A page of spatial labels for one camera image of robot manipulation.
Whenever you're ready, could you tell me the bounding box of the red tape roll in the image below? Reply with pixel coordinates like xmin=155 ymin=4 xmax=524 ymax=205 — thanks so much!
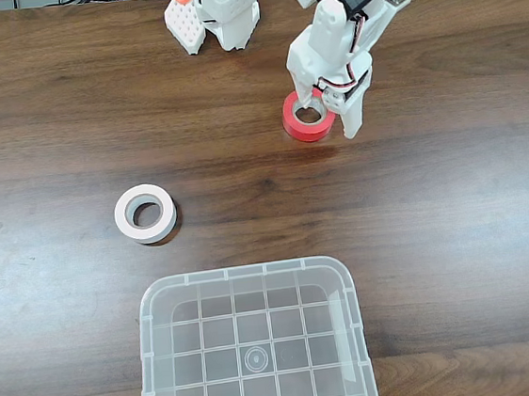
xmin=279 ymin=86 xmax=337 ymax=147

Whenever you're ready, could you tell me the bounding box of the clear plastic box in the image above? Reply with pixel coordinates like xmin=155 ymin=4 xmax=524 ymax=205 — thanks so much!
xmin=124 ymin=251 xmax=382 ymax=396

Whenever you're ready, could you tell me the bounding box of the white tape roll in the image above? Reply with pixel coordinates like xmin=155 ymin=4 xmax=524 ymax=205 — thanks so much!
xmin=111 ymin=180 xmax=181 ymax=248

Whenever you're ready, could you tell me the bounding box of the white perforated bracket orange clip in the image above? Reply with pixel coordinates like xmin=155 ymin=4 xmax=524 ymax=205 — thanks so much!
xmin=162 ymin=0 xmax=209 ymax=58

